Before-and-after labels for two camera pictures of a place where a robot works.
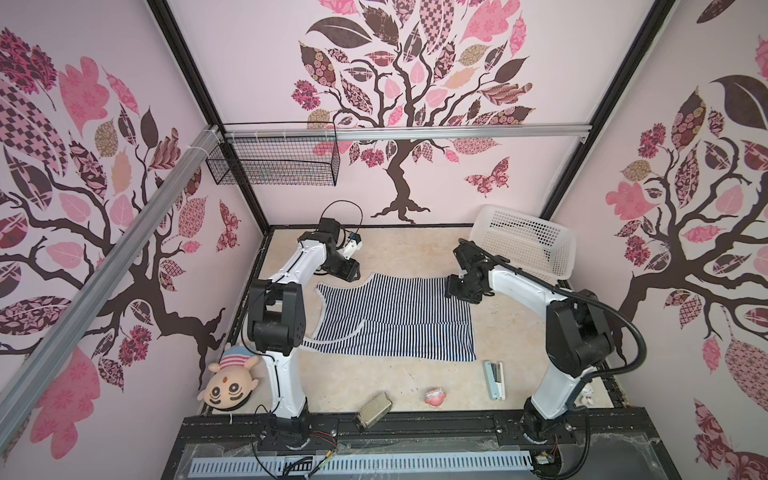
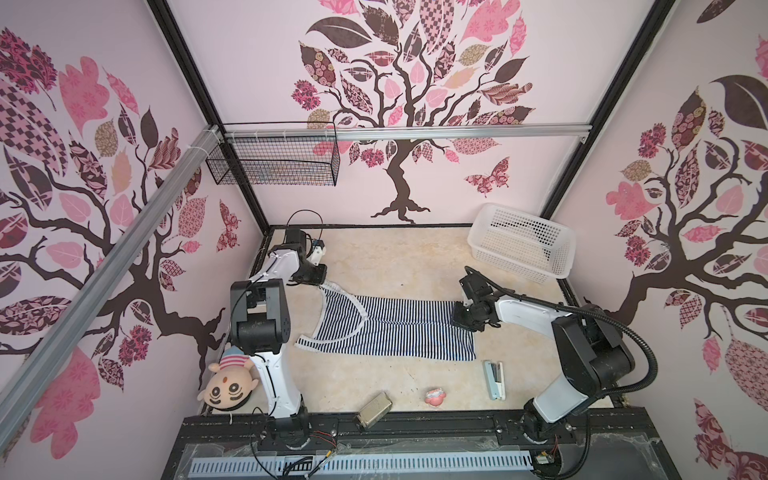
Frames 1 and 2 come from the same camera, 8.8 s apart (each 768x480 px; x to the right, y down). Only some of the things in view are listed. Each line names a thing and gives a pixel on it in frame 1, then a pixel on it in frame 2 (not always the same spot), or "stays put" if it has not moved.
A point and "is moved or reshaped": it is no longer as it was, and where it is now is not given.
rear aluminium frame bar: (281, 134) stays put
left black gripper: (348, 273) to (318, 279)
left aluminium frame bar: (25, 386) stays put
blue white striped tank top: (393, 316) is moved or reshaped
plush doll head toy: (232, 383) stays put
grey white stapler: (495, 380) stays put
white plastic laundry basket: (533, 243) stays put
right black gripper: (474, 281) to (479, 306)
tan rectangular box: (373, 412) stays put
